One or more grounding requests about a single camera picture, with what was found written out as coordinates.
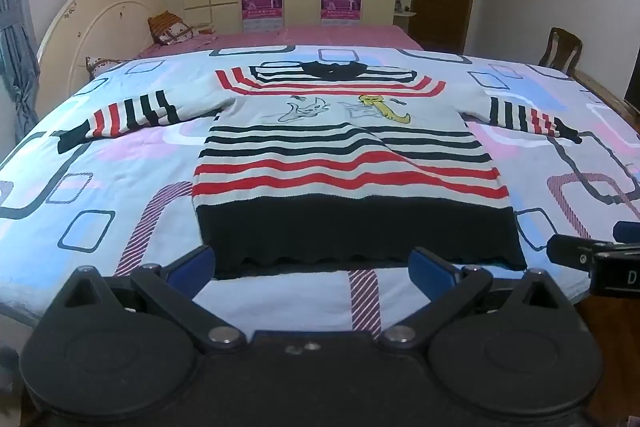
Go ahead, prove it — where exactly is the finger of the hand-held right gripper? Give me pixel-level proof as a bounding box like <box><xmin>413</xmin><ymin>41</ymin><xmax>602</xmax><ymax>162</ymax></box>
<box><xmin>546</xmin><ymin>234</ymin><xmax>597</xmax><ymax>269</ymax></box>
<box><xmin>614</xmin><ymin>221</ymin><xmax>640</xmax><ymax>244</ymax></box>

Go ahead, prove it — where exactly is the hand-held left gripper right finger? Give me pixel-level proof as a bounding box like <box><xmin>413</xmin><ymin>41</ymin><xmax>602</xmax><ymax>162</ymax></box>
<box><xmin>377</xmin><ymin>247</ymin><xmax>576</xmax><ymax>353</ymax></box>

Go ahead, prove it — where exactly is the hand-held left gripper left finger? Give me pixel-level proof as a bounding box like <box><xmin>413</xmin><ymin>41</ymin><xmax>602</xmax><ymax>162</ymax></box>
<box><xmin>45</xmin><ymin>246</ymin><xmax>246</xmax><ymax>353</ymax></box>

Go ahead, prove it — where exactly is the striped knit sweater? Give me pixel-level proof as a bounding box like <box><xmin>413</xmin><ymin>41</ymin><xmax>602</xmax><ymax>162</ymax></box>
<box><xmin>56</xmin><ymin>61</ymin><xmax>583</xmax><ymax>272</ymax></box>

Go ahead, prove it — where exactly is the patterned bed blanket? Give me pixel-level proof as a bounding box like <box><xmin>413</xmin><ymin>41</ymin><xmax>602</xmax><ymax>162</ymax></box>
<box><xmin>0</xmin><ymin>44</ymin><xmax>640</xmax><ymax>338</ymax></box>

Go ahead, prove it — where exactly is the brown wooden chair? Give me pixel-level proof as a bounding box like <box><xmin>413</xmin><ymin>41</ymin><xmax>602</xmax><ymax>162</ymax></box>
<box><xmin>537</xmin><ymin>27</ymin><xmax>583</xmax><ymax>72</ymax></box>

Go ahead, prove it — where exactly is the white and red patterned pillow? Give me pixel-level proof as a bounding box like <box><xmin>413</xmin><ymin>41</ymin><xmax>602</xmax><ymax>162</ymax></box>
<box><xmin>85</xmin><ymin>56</ymin><xmax>133</xmax><ymax>80</ymax></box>

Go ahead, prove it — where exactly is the orange patterned pillow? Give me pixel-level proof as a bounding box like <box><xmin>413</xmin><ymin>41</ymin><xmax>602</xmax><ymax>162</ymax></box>
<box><xmin>147</xmin><ymin>11</ymin><xmax>216</xmax><ymax>46</ymax></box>

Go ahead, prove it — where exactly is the pink bedsheet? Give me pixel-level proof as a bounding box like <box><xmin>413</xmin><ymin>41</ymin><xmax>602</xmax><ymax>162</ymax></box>
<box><xmin>135</xmin><ymin>24</ymin><xmax>426</xmax><ymax>58</ymax></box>

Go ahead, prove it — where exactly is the cream curved headboard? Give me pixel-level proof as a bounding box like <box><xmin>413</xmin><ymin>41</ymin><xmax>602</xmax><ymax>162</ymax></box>
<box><xmin>37</xmin><ymin>0</ymin><xmax>168</xmax><ymax>80</ymax></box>

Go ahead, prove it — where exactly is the grey curtain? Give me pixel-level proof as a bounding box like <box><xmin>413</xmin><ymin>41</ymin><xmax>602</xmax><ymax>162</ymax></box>
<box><xmin>0</xmin><ymin>0</ymin><xmax>41</xmax><ymax>142</ymax></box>

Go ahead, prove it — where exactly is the wooden bed frame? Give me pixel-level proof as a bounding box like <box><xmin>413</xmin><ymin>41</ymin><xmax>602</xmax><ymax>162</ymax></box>
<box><xmin>572</xmin><ymin>69</ymin><xmax>640</xmax><ymax>128</ymax></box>

